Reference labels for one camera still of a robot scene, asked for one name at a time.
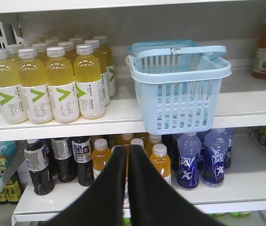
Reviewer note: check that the white store shelving unit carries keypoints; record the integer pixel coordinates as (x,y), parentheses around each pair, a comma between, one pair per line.
(241,103)

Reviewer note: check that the light blue plastic basket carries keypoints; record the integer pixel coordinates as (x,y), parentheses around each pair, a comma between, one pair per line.
(177,84)

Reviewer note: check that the pale yellow drink bottle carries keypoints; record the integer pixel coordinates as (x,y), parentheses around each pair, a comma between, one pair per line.
(11,98)
(61,85)
(33,80)
(88,82)

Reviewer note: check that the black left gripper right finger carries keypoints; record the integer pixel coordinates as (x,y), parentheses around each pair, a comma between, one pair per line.
(153,202)

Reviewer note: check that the orange vitamin drink bottle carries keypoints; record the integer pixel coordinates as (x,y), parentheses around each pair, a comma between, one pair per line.
(100,156)
(125,140)
(153,140)
(161,161)

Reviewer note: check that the dark tea bottle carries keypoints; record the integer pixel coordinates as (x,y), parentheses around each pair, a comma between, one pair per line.
(63,154)
(82,154)
(38,163)

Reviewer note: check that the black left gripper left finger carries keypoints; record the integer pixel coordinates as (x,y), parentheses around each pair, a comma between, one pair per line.
(102,203)

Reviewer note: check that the blue sports drink bottle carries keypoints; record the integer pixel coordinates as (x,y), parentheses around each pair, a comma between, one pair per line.
(227,160)
(215,145)
(189,146)

